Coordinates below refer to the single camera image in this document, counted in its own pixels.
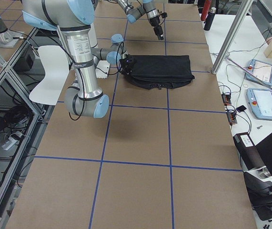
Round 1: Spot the far blue teach pendant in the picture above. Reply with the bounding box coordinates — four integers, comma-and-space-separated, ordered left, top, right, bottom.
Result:
245, 59, 272, 86

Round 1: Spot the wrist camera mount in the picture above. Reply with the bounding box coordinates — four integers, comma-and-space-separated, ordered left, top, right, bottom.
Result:
159, 12, 168, 19

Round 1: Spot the red bottle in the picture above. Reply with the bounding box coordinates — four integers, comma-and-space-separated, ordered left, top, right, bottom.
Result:
201, 0, 212, 21

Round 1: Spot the black water bottle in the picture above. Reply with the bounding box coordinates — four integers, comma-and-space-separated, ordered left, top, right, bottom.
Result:
203, 7, 216, 31

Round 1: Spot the black box white label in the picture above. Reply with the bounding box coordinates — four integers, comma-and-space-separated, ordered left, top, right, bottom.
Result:
233, 132, 265, 171

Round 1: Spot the orange connector board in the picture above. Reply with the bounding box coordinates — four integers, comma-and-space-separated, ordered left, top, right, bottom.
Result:
222, 93, 232, 105
226, 110, 237, 126

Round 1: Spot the near blue teach pendant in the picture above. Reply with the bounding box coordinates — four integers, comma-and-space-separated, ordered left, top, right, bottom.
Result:
246, 88, 272, 121

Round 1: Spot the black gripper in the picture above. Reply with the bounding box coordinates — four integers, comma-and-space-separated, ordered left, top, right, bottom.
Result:
150, 16, 164, 40
119, 54, 136, 75

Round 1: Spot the aluminium frame column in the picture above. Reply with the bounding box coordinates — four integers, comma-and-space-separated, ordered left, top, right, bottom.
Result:
211, 0, 253, 74

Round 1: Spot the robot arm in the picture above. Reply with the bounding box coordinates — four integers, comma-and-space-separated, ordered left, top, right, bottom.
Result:
22, 0, 109, 118
115, 0, 167, 41

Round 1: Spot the blue teach pendant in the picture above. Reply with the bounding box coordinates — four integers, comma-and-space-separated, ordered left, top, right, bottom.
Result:
246, 88, 272, 121
245, 59, 272, 86

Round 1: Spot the black monitor stand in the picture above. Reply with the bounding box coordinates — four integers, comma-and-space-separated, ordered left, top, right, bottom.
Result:
244, 133, 272, 220

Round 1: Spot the black graphic t-shirt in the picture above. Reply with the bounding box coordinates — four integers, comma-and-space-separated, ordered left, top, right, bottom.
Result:
124, 55, 195, 90

